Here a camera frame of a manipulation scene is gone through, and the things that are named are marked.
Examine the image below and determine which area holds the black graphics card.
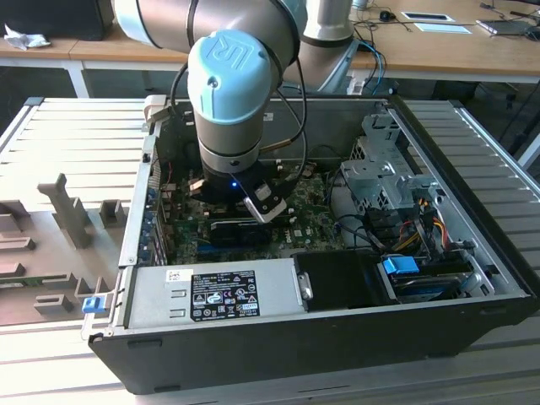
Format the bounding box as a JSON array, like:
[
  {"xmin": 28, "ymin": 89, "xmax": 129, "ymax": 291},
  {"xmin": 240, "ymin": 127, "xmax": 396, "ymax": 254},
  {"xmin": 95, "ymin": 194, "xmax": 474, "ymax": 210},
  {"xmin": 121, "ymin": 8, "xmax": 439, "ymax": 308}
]
[{"xmin": 209, "ymin": 219, "xmax": 274, "ymax": 249}]

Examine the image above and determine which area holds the green motherboard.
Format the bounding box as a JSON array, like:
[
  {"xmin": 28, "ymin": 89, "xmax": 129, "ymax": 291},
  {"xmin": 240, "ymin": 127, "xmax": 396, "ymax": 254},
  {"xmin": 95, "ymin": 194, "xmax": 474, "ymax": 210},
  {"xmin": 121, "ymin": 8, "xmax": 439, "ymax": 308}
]
[{"xmin": 158, "ymin": 162, "xmax": 347, "ymax": 267}]

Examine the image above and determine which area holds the beige case corner latch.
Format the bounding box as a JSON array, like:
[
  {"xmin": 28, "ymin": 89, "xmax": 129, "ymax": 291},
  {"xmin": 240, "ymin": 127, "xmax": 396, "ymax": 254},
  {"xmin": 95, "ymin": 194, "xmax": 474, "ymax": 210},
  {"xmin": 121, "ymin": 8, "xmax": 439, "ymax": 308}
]
[{"xmin": 142, "ymin": 94, "xmax": 169, "ymax": 124}]

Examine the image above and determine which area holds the silver power supply unit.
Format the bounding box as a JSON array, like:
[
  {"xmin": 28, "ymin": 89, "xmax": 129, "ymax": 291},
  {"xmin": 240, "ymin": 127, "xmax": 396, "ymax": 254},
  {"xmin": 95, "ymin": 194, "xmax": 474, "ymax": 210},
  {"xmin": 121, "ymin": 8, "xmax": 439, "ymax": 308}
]
[{"xmin": 125, "ymin": 258, "xmax": 305, "ymax": 331}]

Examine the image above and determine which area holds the black plastic shroud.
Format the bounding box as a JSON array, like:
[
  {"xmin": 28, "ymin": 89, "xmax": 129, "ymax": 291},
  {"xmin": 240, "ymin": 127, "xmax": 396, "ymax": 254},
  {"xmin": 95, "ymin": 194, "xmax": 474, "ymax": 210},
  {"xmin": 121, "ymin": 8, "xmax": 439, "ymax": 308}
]
[{"xmin": 292, "ymin": 250, "xmax": 400, "ymax": 314}]

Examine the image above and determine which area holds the silver metal drive cage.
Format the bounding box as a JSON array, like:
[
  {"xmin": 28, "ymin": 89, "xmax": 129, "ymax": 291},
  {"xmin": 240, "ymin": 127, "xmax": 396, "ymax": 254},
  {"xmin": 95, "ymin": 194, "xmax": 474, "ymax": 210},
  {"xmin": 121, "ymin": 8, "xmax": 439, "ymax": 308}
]
[{"xmin": 339, "ymin": 112, "xmax": 445, "ymax": 213}]

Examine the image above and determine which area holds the black open PC case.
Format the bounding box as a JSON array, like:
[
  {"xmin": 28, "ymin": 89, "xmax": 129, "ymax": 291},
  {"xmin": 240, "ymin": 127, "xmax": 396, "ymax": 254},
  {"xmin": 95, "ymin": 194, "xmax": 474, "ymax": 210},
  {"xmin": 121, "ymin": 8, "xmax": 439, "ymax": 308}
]
[{"xmin": 82, "ymin": 94, "xmax": 540, "ymax": 396}]

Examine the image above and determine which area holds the blue case latch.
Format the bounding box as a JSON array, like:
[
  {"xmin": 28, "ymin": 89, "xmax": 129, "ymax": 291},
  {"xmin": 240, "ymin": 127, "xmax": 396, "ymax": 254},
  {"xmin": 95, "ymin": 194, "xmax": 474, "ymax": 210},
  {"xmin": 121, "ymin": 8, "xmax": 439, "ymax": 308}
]
[{"xmin": 82, "ymin": 296, "xmax": 105, "ymax": 316}]

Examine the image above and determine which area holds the grey-brown parts rack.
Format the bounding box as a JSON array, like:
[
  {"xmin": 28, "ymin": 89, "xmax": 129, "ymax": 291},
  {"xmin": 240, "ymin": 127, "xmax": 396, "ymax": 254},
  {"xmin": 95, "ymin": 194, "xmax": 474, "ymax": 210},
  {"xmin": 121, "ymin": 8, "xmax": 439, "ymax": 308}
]
[{"xmin": 0, "ymin": 171, "xmax": 132, "ymax": 327}]

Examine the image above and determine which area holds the blue disk carrier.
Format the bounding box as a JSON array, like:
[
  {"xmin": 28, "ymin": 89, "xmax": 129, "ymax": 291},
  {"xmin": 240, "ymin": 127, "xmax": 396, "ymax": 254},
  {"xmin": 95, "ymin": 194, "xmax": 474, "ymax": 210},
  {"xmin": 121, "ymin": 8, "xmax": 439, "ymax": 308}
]
[{"xmin": 381, "ymin": 256, "xmax": 419, "ymax": 278}]

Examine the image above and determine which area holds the green RAM stick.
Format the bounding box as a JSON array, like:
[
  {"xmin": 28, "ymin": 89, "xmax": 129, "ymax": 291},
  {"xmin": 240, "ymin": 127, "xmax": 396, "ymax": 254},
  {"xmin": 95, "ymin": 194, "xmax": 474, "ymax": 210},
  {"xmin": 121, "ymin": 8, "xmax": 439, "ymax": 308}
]
[{"xmin": 0, "ymin": 275, "xmax": 71, "ymax": 289}]

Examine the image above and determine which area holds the black hard disk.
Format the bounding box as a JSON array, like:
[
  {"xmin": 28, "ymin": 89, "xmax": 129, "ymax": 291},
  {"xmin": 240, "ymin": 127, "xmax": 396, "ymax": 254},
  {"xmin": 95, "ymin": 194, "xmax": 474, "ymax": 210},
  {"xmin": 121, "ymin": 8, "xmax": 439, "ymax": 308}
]
[{"xmin": 390, "ymin": 273, "xmax": 462, "ymax": 303}]

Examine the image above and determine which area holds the black box on desk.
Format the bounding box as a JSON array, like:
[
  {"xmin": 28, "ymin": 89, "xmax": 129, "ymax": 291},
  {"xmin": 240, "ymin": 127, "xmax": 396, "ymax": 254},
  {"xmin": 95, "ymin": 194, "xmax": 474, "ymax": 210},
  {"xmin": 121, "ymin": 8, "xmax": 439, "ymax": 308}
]
[{"xmin": 0, "ymin": 0, "xmax": 116, "ymax": 42}]

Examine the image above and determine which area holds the wooden desk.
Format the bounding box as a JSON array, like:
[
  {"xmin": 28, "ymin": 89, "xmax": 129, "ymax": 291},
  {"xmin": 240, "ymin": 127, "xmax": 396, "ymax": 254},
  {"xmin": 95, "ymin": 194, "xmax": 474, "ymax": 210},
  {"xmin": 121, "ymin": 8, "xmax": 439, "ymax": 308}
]
[{"xmin": 0, "ymin": 0, "xmax": 540, "ymax": 84}]

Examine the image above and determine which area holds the crumpled white paper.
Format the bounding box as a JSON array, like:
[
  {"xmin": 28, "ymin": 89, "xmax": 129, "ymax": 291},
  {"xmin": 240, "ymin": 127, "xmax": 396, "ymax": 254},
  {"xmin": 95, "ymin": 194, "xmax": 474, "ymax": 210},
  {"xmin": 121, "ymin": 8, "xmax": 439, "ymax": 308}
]
[{"xmin": 3, "ymin": 23, "xmax": 52, "ymax": 51}]

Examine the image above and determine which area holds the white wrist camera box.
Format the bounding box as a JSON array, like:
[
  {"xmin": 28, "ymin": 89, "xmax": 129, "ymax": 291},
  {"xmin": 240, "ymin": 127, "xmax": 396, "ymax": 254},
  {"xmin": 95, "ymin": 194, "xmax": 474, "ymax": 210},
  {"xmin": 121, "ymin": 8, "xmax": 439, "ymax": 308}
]
[{"xmin": 243, "ymin": 182, "xmax": 289, "ymax": 224}]

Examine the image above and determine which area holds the black camera cable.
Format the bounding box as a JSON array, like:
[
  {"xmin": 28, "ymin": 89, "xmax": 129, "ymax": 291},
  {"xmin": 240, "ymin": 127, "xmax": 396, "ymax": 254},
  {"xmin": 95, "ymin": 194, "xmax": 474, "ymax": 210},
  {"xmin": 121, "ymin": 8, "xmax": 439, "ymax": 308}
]
[{"xmin": 171, "ymin": 54, "xmax": 310, "ymax": 183}]

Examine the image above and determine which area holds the blue cable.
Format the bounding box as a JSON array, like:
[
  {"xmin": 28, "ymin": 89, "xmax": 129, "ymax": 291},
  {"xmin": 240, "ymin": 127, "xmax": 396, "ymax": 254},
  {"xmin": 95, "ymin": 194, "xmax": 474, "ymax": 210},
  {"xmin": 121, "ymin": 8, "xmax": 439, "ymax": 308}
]
[{"xmin": 360, "ymin": 40, "xmax": 388, "ymax": 97}]

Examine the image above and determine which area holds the yellow red wire bundle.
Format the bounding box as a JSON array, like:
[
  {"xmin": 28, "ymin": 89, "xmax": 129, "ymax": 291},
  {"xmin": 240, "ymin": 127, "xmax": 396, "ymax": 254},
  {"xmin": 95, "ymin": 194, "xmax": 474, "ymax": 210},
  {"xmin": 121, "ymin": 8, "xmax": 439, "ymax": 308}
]
[{"xmin": 396, "ymin": 197, "xmax": 449, "ymax": 255}]

